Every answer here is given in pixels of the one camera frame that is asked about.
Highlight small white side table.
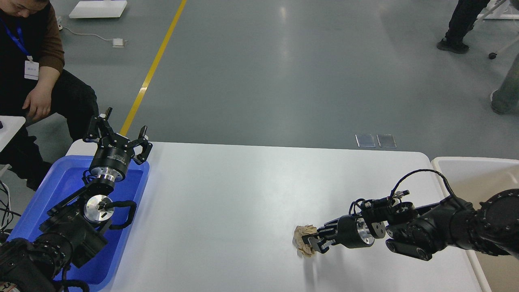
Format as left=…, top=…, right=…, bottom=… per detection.
left=0, top=115, right=26, bottom=151

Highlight brown paper ball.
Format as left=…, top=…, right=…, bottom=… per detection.
left=293, top=224, right=317, bottom=258

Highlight person in grey trousers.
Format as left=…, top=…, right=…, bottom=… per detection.
left=490, top=55, right=519, bottom=114

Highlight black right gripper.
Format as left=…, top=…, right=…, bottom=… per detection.
left=308, top=215, right=375, bottom=254

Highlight white power adapter with cable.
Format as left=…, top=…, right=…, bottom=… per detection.
left=58, top=24, right=127, bottom=48

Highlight standing person in black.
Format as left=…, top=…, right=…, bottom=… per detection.
left=436, top=0, right=489, bottom=55

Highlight left metal floor plate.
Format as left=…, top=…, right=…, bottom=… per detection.
left=355, top=134, right=376, bottom=148

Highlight blue plastic bin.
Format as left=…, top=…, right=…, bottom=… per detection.
left=8, top=155, right=150, bottom=292

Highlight white frame with caster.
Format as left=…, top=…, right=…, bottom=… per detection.
left=474, top=0, right=519, bottom=60

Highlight black cables at left edge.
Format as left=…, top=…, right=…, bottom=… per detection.
left=0, top=178, right=21, bottom=240

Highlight beige plastic bin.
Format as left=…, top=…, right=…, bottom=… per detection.
left=431, top=157, right=519, bottom=292

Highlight seated person's hand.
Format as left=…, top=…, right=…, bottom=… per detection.
left=22, top=85, right=52, bottom=121

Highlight seated person in brown sweater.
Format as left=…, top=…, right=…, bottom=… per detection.
left=0, top=0, right=99, bottom=191

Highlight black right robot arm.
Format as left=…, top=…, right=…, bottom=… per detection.
left=302, top=172, right=519, bottom=261

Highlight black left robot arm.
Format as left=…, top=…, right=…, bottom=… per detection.
left=1, top=108, right=153, bottom=292

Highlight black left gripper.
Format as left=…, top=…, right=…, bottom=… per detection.
left=83, top=107, right=153, bottom=181

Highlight white flat board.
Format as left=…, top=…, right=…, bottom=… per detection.
left=69, top=0, right=128, bottom=19

